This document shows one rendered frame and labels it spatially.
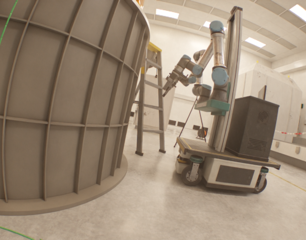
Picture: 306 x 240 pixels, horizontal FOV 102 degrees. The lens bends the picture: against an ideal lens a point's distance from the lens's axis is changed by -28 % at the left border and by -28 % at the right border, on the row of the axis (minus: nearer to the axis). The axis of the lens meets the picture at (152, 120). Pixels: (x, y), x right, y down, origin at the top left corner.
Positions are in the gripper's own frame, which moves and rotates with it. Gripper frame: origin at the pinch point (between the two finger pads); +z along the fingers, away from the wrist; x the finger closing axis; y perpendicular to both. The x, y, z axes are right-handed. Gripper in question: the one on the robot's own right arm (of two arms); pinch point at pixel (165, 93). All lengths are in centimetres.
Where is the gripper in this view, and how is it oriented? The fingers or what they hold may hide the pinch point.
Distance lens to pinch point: 179.8
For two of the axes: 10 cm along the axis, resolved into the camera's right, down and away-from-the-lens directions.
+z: -5.7, 8.1, -1.1
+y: 8.2, 5.8, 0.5
